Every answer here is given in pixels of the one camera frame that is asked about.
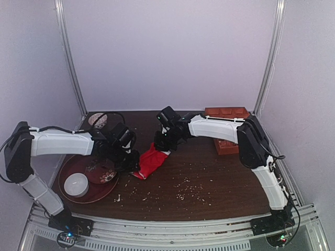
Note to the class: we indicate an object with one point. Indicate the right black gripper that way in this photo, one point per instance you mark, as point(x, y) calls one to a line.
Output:
point(162, 143)

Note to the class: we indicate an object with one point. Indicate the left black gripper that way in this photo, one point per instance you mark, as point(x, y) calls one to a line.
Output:
point(130, 163)

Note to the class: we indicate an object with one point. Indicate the red white underwear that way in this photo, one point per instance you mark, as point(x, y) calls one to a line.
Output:
point(150, 161)

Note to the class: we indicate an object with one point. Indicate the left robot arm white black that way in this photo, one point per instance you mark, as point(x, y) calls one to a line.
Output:
point(26, 142)

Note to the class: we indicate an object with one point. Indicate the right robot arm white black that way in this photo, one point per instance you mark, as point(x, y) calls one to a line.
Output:
point(253, 146)

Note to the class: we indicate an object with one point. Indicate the red floral plate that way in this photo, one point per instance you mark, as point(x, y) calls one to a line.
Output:
point(100, 171)

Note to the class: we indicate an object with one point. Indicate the small patterned white bowl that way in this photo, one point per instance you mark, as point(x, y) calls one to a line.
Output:
point(98, 120)

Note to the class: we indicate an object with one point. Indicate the large dark red tray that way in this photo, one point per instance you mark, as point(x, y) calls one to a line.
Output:
point(77, 164)

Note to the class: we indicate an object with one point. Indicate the white round cup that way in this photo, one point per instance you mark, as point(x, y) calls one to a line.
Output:
point(76, 185)

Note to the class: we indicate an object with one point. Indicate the orange compartment tray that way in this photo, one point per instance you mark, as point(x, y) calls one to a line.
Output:
point(225, 147)

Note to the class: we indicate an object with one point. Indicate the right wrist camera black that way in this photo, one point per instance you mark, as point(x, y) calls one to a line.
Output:
point(168, 117)

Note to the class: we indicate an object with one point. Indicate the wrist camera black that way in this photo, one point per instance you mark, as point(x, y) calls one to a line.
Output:
point(121, 136)
point(168, 117)

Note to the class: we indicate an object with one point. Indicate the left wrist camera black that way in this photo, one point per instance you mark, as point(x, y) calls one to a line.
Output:
point(121, 136)

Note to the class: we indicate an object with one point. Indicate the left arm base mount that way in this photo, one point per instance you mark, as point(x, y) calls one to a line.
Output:
point(66, 222)

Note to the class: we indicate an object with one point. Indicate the aluminium front rail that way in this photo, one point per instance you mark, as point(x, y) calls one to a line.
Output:
point(226, 234)

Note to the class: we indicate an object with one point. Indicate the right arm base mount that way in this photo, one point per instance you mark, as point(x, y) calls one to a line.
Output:
point(275, 222)

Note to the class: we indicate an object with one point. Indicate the left aluminium frame post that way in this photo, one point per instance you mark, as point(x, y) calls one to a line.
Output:
point(59, 8)

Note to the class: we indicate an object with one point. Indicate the aluminium frame post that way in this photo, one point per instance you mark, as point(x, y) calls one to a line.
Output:
point(273, 52)
point(59, 8)

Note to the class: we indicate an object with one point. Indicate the right aluminium frame post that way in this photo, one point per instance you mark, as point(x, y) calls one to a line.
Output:
point(273, 52)

